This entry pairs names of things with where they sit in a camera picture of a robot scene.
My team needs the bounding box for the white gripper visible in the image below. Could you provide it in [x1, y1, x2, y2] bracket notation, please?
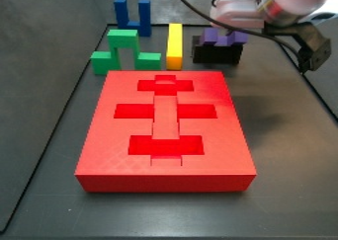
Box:
[210, 0, 265, 29]

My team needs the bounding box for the purple U-shaped block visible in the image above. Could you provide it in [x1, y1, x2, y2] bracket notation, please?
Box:
[200, 28, 249, 46]

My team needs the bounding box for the black angled fixture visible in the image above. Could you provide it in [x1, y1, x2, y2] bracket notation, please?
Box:
[192, 36, 244, 65]

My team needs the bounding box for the red slotted board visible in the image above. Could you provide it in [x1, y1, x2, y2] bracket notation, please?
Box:
[75, 71, 257, 193]

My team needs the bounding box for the yellow long bar block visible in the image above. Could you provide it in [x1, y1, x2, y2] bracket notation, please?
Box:
[168, 24, 182, 70]

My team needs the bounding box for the blue U-shaped block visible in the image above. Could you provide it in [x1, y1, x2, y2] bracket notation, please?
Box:
[114, 0, 153, 37]

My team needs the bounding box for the green arch block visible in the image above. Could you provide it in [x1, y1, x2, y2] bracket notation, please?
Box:
[90, 30, 162, 75]

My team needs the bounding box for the black camera cable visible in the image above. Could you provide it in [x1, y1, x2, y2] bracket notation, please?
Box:
[168, 0, 305, 54]

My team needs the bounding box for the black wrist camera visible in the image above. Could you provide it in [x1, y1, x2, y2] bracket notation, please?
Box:
[265, 22, 332, 73]

